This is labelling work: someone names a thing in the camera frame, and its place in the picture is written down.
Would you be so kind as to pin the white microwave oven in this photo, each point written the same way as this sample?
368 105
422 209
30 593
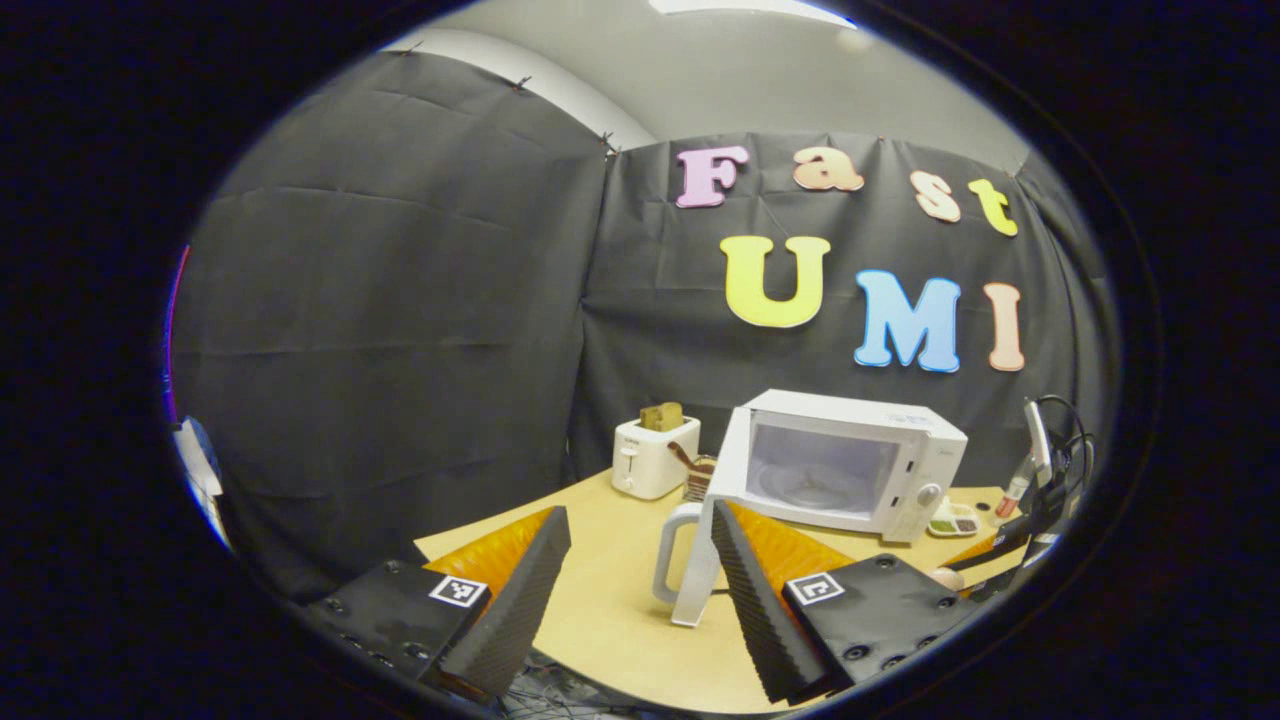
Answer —
930 450

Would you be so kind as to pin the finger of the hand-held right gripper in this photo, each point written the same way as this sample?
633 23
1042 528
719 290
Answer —
1005 540
1020 575

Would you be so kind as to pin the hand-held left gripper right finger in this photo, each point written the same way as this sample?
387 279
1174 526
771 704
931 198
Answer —
760 610

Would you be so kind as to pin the pinkish round food piece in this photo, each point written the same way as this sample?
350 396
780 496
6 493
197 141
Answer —
947 579

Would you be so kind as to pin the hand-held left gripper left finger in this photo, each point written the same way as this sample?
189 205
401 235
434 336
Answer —
515 610

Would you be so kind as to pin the brown bread slice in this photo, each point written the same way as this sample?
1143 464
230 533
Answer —
662 417

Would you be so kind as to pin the white blue-edged object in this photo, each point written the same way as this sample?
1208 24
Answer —
200 470

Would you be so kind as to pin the large ceiling light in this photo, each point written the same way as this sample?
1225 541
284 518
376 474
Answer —
750 8

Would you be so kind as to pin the clear plastic bottle red label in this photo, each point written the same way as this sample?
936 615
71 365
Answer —
1008 496

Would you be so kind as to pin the white divided dish of beans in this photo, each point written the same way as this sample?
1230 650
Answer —
953 522

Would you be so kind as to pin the white toaster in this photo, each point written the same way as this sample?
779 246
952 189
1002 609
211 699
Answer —
650 465

